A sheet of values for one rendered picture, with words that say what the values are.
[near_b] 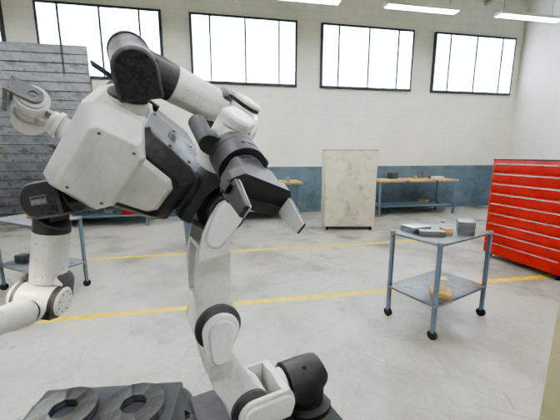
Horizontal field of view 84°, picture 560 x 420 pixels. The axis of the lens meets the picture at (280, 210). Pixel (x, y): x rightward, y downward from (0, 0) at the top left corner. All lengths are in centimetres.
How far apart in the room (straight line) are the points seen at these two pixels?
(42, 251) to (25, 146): 790
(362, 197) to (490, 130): 560
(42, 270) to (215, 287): 46
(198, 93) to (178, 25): 766
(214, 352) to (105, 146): 63
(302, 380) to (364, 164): 541
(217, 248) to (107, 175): 34
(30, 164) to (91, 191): 803
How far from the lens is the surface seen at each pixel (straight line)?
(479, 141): 1084
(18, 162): 899
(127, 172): 81
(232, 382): 117
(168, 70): 81
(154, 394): 60
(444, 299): 311
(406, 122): 943
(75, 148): 82
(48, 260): 105
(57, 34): 888
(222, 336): 100
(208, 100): 85
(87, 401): 63
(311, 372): 132
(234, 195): 44
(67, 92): 860
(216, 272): 97
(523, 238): 526
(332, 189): 627
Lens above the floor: 154
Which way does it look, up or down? 10 degrees down
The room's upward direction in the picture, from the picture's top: straight up
